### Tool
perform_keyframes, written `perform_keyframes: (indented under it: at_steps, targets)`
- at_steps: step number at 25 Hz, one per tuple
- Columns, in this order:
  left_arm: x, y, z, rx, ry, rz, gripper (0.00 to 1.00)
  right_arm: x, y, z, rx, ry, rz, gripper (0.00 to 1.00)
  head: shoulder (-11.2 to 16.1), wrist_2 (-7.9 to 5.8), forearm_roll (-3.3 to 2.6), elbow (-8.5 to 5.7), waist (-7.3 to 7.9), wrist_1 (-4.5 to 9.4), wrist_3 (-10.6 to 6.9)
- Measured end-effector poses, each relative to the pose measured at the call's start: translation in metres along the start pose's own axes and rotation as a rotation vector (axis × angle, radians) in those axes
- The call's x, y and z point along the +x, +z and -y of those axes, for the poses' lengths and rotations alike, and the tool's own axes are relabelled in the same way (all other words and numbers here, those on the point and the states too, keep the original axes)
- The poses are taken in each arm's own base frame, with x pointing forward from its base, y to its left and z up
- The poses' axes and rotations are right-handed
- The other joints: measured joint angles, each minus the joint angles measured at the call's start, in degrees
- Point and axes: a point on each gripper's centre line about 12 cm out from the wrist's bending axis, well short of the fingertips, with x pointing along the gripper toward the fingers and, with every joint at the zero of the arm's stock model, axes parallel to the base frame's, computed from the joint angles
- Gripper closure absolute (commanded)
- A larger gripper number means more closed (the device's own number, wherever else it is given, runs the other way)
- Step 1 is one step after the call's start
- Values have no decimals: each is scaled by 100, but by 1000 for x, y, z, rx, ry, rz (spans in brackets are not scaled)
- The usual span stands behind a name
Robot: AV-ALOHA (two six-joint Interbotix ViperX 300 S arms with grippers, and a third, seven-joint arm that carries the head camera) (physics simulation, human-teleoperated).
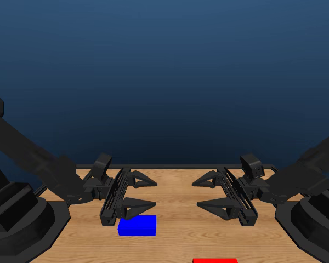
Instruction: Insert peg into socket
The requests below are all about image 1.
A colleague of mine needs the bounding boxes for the thin red peg bar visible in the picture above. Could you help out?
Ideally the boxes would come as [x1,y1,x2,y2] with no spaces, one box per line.
[192,258,239,263]

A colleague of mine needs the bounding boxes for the blue hollow socket block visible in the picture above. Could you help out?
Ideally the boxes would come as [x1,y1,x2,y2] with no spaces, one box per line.
[117,215,157,237]

